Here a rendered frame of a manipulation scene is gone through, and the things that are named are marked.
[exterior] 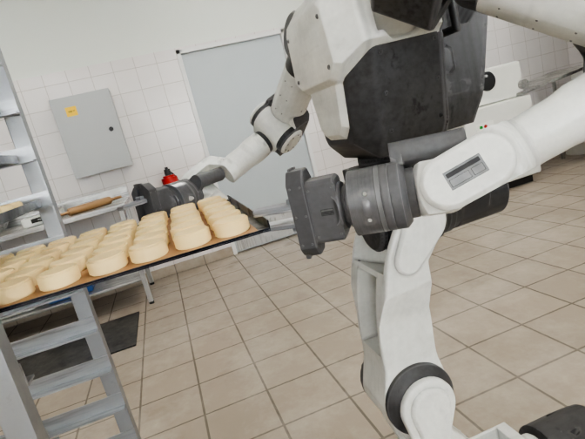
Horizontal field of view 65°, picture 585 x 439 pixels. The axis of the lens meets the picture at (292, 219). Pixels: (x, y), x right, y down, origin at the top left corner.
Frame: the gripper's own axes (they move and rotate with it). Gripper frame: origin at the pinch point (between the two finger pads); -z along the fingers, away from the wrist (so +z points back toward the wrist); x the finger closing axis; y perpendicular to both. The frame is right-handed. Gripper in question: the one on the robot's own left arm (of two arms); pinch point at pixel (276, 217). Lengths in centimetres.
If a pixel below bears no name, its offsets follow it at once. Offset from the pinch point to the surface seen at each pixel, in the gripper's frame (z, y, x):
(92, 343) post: -51, -13, -22
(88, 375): -52, -11, -28
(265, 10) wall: -100, -417, 120
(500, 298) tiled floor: 48, -187, -105
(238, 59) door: -135, -399, 81
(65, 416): -59, -8, -36
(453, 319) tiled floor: 22, -169, -105
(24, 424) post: -26.7, 24.7, -13.1
